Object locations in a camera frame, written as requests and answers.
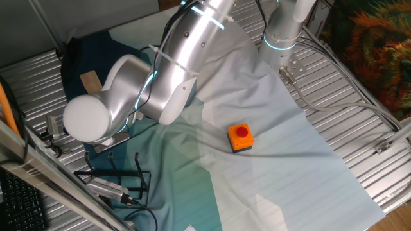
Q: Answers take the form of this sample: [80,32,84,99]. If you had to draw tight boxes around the orange emergency stop button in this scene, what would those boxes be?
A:
[227,123,255,154]

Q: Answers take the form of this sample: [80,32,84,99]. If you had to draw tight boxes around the teal and white tablecloth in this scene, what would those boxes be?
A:
[60,0,386,231]

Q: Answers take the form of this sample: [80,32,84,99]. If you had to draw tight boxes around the wooden block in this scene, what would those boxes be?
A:
[79,69,103,95]

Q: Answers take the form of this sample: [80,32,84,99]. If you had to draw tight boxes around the cardboard box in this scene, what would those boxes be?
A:
[304,0,337,31]

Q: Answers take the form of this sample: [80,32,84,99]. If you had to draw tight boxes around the colourful patterned fabric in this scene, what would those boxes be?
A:
[320,0,411,121]

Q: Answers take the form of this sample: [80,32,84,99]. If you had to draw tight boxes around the grey metal pole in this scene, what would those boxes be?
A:
[28,0,65,54]

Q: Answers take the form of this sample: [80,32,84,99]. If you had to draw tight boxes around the aluminium profile bar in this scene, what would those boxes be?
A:
[383,117,411,151]

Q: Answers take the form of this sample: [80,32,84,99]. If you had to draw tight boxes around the orange pole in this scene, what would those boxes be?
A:
[0,81,17,137]

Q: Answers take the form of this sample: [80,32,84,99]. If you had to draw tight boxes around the black keyboard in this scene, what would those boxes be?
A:
[0,168,48,231]

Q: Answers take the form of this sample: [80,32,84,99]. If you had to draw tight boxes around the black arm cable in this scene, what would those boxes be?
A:
[125,0,200,129]
[255,0,269,38]

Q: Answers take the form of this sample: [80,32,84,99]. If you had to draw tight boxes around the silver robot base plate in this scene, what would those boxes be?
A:
[279,53,308,86]

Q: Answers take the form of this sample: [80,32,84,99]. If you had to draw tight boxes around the black camera cable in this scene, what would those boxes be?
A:
[128,198,159,231]

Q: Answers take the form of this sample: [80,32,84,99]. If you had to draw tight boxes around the black wire cup rack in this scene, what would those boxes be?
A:
[73,150,152,208]

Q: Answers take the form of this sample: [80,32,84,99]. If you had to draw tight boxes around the silver depth camera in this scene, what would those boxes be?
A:
[85,176,141,207]

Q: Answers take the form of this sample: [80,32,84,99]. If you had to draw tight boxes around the thick grey base cable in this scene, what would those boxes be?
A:
[278,65,406,130]

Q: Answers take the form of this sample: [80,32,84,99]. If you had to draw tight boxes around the small camera on mount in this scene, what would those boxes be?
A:
[40,114,72,155]

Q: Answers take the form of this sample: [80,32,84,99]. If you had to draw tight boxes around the aluminium frame beam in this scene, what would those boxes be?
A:
[0,120,134,231]

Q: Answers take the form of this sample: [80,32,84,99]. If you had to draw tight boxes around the small metal bracket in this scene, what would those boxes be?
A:
[374,140,392,154]

